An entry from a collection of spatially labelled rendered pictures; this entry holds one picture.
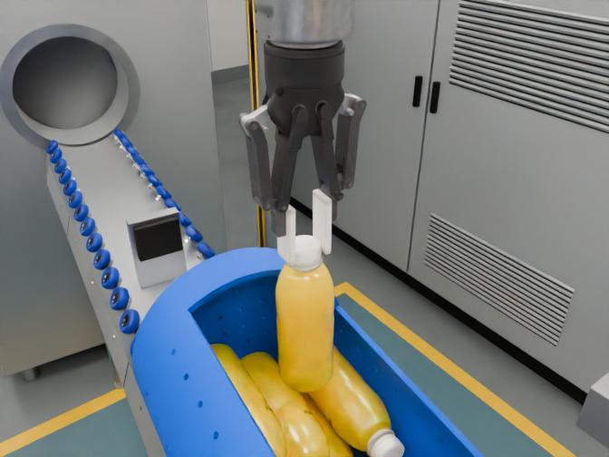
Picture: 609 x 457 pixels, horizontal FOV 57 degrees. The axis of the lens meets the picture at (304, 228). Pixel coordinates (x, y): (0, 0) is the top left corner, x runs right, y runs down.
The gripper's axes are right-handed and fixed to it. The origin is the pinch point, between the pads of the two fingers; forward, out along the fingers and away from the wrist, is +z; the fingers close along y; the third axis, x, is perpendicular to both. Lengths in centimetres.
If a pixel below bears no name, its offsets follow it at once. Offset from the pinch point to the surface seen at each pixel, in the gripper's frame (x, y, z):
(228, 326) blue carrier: -10.2, 6.2, 19.4
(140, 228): -49, 8, 23
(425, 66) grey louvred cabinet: -117, -118, 25
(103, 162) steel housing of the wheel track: -116, 3, 38
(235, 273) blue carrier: -5.9, 6.3, 7.6
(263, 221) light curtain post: -65, -25, 40
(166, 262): -50, 4, 33
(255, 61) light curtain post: -65, -25, 0
